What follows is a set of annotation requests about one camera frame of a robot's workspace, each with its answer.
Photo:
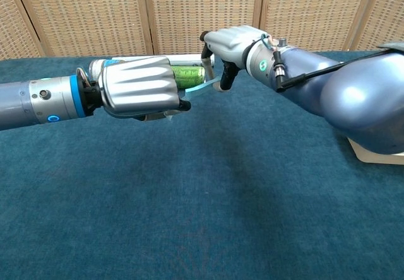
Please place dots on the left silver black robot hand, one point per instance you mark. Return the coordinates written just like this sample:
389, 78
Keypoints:
139, 84

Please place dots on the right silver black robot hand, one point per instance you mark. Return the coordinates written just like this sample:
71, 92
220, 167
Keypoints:
230, 42

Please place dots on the light blue strip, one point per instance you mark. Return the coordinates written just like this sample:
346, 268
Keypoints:
202, 87

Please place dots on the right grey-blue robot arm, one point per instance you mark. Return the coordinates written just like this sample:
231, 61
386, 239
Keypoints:
347, 103

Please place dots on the clear jar with brown granules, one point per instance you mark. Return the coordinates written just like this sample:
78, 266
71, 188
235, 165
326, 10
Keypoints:
95, 67

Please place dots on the white cylindrical tube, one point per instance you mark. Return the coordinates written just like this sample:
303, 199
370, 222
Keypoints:
186, 60

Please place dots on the green drink can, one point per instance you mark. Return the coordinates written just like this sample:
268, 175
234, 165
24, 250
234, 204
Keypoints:
189, 75

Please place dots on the teal table mat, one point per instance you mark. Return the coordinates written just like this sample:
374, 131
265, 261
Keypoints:
158, 198

